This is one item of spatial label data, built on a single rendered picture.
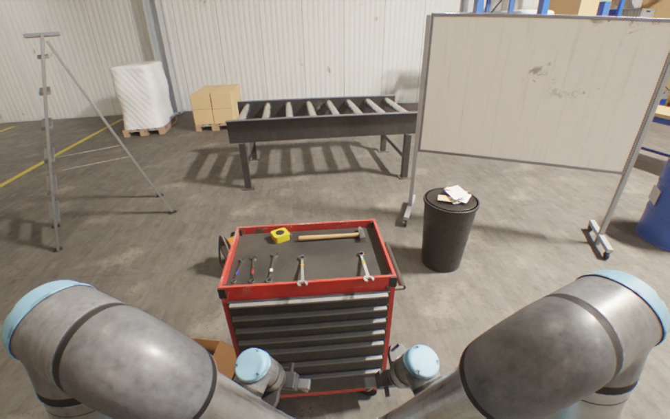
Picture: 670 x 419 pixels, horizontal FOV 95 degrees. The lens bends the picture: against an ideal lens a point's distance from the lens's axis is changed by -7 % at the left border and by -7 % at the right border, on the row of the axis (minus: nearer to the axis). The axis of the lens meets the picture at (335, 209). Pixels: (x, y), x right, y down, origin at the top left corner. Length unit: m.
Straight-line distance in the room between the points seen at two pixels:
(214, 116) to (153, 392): 6.99
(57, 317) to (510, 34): 3.22
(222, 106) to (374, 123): 3.80
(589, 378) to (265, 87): 8.99
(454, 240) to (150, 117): 6.38
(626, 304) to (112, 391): 0.59
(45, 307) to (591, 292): 0.67
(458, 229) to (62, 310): 2.52
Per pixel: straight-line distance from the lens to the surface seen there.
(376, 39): 9.20
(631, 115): 3.59
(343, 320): 1.51
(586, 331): 0.46
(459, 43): 3.25
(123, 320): 0.46
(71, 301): 0.52
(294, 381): 1.15
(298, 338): 1.57
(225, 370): 2.12
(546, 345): 0.45
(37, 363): 0.52
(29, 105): 11.61
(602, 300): 0.51
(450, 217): 2.64
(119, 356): 0.44
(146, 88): 7.56
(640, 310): 0.54
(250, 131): 4.21
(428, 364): 0.98
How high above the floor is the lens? 1.84
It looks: 29 degrees down
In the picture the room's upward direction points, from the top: 1 degrees counter-clockwise
